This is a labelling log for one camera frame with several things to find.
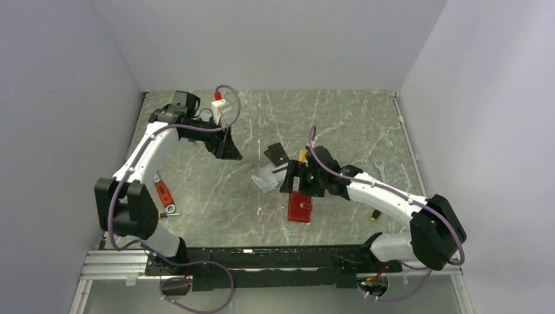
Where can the red utility knife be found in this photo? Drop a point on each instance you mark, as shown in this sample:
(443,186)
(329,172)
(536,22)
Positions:
(164,195)

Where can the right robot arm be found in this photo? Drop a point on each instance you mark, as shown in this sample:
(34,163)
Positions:
(434,233)

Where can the orange card stack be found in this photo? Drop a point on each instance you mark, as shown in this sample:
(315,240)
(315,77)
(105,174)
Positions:
(302,156)

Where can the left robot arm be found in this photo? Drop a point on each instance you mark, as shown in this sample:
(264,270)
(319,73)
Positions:
(124,204)

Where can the red leather wallet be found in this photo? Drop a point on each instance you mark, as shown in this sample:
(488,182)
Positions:
(299,207)

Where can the white magnetic stripe card stack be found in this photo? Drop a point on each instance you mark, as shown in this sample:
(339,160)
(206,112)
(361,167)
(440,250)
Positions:
(268,179)

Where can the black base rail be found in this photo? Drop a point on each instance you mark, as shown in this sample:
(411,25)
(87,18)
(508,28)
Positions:
(340,266)

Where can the silver wrench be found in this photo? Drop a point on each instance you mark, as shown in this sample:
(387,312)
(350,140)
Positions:
(380,166)

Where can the aluminium frame rail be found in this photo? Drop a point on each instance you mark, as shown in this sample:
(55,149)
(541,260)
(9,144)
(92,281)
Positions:
(115,282)

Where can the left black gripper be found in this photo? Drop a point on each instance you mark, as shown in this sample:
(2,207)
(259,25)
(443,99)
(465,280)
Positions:
(229,150)

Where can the black card holder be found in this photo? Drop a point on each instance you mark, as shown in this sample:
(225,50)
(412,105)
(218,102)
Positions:
(276,154)

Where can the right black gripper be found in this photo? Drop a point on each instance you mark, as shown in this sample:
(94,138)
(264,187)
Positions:
(298,169)

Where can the yellow black screwdriver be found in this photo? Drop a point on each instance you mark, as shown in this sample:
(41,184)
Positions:
(375,215)

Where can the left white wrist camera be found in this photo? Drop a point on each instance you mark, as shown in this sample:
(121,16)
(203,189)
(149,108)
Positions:
(219,106)

